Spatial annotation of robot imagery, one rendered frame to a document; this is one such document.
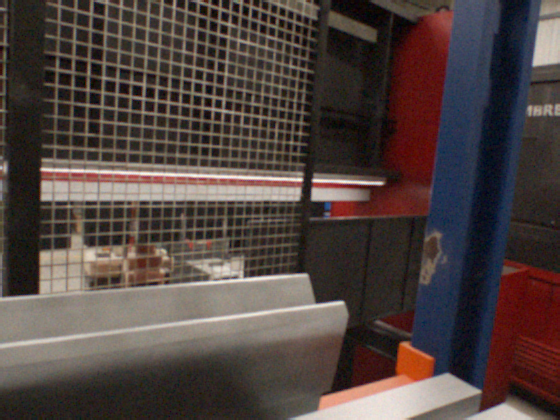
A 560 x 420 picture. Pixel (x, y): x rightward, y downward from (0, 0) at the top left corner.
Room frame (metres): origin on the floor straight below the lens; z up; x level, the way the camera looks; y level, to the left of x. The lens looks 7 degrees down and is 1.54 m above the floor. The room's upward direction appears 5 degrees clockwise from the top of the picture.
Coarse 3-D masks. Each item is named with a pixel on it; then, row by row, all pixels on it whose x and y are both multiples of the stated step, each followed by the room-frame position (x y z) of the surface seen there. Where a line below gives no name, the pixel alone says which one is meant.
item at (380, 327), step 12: (372, 324) 1.83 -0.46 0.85; (384, 324) 1.83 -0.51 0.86; (348, 336) 1.92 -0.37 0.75; (360, 336) 1.87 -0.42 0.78; (372, 336) 1.82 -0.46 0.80; (384, 336) 1.77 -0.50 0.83; (396, 336) 1.75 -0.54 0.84; (408, 336) 1.71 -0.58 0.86; (372, 348) 1.81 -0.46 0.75; (384, 348) 1.77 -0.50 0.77; (396, 348) 1.73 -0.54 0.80; (396, 360) 1.71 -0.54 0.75
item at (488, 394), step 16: (512, 272) 2.45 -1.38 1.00; (512, 288) 2.46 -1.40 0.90; (512, 304) 2.49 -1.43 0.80; (496, 320) 2.36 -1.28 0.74; (512, 320) 2.51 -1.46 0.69; (496, 336) 2.38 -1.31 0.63; (512, 336) 2.54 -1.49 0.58; (496, 352) 2.41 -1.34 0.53; (512, 352) 2.57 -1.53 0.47; (496, 368) 2.43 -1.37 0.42; (496, 384) 2.46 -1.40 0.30; (496, 400) 2.49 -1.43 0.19
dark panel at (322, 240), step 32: (256, 224) 1.31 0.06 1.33; (288, 224) 1.40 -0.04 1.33; (320, 224) 1.51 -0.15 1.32; (352, 224) 1.62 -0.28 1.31; (384, 224) 1.75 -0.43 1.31; (416, 224) 1.89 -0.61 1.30; (256, 256) 1.33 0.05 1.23; (320, 256) 1.52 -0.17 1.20; (352, 256) 1.63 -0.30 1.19; (384, 256) 1.77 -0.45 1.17; (416, 256) 1.92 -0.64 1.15; (320, 288) 1.53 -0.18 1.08; (352, 288) 1.65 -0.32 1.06; (384, 288) 1.78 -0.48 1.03; (416, 288) 1.95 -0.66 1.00; (352, 320) 1.66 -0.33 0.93
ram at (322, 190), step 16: (64, 176) 1.40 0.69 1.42; (80, 176) 1.43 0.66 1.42; (96, 176) 1.47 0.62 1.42; (128, 176) 1.54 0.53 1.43; (144, 176) 1.58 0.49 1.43; (160, 176) 1.62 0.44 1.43; (176, 176) 1.66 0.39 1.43; (192, 176) 1.71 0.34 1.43; (176, 192) 1.66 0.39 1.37; (192, 192) 1.71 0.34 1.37; (208, 192) 1.76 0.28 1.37; (224, 192) 1.81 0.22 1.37; (240, 192) 1.86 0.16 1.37; (256, 192) 1.91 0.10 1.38; (272, 192) 1.97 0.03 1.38; (288, 192) 2.04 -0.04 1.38; (320, 192) 2.17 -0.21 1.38; (336, 192) 2.25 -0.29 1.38; (352, 192) 2.33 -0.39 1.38; (368, 192) 2.42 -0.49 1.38
